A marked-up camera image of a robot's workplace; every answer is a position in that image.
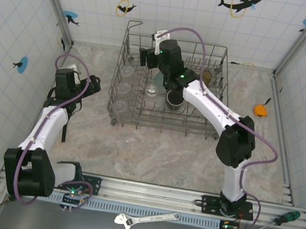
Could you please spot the teal plastic cup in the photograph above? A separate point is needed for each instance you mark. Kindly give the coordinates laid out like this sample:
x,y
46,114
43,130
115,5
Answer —
x,y
158,80

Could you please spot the amber plastic cup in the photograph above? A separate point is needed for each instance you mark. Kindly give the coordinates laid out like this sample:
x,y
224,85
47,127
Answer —
x,y
207,78

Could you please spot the black mug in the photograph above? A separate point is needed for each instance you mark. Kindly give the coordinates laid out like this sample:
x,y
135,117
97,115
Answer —
x,y
174,102

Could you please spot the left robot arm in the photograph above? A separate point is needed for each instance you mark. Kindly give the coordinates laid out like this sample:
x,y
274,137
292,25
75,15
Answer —
x,y
47,129

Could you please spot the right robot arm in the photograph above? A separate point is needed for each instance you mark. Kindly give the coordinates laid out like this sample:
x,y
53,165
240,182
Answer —
x,y
216,107

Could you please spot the fish blue oval sticker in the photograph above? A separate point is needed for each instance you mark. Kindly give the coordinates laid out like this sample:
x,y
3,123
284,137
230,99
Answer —
x,y
21,64

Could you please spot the shark blue oval sticker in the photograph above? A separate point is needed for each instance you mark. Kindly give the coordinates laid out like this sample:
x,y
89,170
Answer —
x,y
70,18

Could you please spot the silver adjustable wrench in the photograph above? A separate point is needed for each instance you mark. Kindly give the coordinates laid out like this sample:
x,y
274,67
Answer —
x,y
153,217

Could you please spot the green black screwdriver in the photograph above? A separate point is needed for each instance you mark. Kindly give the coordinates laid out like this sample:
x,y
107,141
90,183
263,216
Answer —
x,y
290,216

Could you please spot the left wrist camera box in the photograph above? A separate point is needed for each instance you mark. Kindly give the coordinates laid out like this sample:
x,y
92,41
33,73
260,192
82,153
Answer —
x,y
73,68

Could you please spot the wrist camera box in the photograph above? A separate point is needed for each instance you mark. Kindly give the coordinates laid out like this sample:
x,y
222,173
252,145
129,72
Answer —
x,y
73,68
159,37

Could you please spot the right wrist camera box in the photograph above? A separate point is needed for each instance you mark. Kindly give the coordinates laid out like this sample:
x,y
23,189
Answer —
x,y
159,37

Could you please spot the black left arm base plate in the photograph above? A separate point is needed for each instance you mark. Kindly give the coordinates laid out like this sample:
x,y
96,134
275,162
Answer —
x,y
94,184

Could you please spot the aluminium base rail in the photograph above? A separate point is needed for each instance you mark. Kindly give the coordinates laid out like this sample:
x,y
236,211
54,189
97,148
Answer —
x,y
143,192

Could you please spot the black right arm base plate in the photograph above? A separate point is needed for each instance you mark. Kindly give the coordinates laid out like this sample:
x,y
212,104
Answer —
x,y
208,203

